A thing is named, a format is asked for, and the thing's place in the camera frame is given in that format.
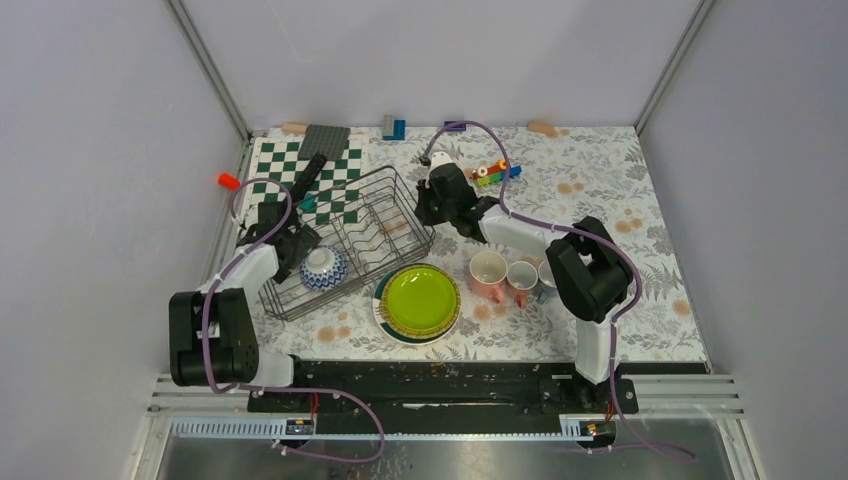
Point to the wooden block left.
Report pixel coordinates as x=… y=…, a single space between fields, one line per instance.
x=294 y=128

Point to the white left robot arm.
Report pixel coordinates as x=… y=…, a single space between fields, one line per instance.
x=212 y=340

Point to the grey and blue brick stack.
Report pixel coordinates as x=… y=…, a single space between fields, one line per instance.
x=393 y=129

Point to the wooden block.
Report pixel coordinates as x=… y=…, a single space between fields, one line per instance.
x=294 y=128
x=542 y=128

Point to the pink dotted mug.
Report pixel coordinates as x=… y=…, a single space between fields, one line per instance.
x=521 y=280

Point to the red small block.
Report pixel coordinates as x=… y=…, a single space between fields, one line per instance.
x=228 y=182

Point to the green woven rim plate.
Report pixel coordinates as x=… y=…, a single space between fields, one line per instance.
x=387 y=311

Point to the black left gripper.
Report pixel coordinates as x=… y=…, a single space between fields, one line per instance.
x=304 y=239

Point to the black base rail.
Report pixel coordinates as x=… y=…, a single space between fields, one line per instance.
x=449 y=397

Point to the lime green plastic plate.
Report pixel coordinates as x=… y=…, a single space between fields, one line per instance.
x=421 y=299

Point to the black wire dish rack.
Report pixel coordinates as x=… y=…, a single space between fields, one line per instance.
x=388 y=236

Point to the blue white patterned bowl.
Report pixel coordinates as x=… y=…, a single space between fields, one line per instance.
x=324 y=269

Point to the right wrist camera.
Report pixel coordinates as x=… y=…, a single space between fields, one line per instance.
x=437 y=159

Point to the grey blue cup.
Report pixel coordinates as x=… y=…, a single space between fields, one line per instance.
x=546 y=289

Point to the colourful toy brick car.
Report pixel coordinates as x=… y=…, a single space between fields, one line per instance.
x=495 y=173

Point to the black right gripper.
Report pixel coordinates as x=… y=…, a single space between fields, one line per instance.
x=427 y=189

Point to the purple toy brick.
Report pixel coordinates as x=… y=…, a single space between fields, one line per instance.
x=454 y=126

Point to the teal small block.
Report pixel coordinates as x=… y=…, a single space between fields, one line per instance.
x=308 y=204

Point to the wooden block right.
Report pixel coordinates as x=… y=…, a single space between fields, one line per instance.
x=542 y=128

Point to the white plate teal rim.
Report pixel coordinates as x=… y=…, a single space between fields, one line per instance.
x=379 y=318

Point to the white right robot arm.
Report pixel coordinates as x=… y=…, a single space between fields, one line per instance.
x=591 y=274

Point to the green white checkered board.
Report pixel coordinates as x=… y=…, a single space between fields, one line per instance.
x=338 y=199

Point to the grey studded baseplate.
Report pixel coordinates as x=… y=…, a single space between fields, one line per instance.
x=329 y=141

